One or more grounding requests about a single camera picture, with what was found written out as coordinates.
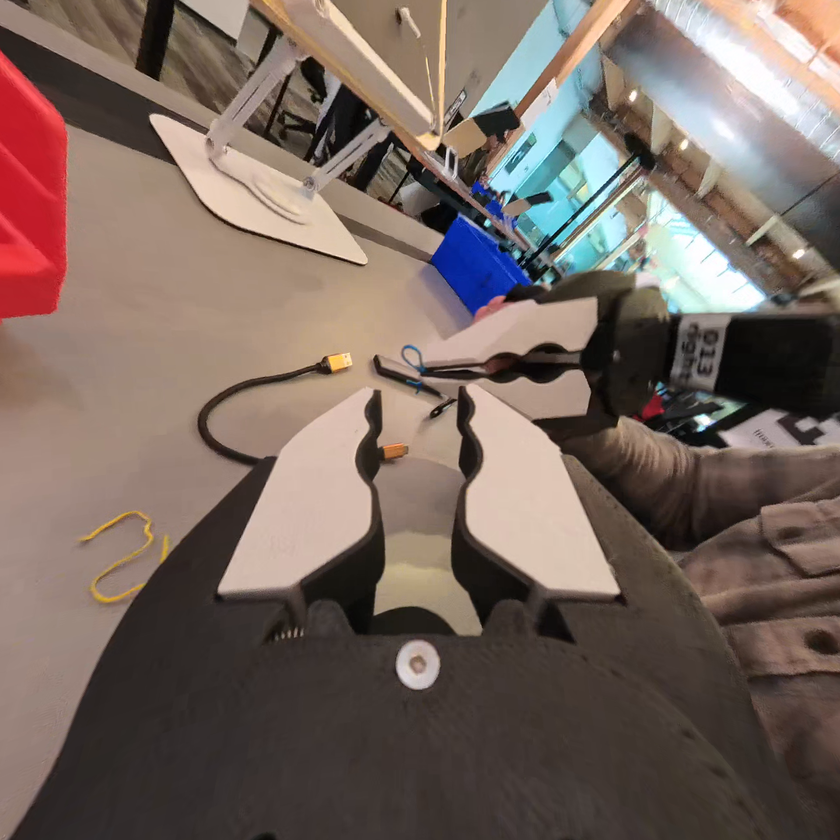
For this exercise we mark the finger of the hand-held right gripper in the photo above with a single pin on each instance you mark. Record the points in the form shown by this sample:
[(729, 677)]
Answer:
[(558, 394), (525, 328)]

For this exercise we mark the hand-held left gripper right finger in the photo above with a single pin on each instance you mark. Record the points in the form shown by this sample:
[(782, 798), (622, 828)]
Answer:
[(531, 512)]

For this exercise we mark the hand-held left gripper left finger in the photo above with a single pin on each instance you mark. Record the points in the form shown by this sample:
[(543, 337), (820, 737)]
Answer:
[(308, 512)]

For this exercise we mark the blue twist tie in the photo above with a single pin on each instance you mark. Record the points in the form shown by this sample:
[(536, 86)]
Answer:
[(415, 382)]

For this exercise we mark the grey usb hub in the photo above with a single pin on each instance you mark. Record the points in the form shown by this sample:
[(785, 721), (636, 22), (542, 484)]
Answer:
[(397, 375)]

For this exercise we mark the red storage bin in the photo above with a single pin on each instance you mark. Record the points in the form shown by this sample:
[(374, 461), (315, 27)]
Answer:
[(26, 197)]

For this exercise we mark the person's right hand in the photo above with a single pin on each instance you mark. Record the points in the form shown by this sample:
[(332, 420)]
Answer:
[(491, 308)]

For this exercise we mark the blue storage bin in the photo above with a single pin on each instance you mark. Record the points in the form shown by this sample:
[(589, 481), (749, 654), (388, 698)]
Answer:
[(479, 269)]

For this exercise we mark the yellow twist tie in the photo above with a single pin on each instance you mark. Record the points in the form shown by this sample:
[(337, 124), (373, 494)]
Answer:
[(121, 515)]

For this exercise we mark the black white marker sign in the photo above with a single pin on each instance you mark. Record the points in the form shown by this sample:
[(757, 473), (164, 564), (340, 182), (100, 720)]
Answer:
[(807, 426)]

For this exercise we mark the black tripod pole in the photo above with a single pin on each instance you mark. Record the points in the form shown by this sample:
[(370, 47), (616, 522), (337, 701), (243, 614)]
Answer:
[(640, 151)]

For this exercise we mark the small tilted wooden board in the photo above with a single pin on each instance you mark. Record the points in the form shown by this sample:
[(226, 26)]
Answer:
[(495, 121)]

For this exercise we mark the person's plaid shirt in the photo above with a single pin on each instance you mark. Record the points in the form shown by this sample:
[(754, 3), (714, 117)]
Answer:
[(787, 590)]

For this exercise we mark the white adjustable stand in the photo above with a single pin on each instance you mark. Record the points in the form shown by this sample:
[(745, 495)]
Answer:
[(262, 197)]

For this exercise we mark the silver ventilation duct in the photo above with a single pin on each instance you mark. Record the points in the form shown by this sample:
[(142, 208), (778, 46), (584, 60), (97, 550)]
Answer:
[(722, 98)]

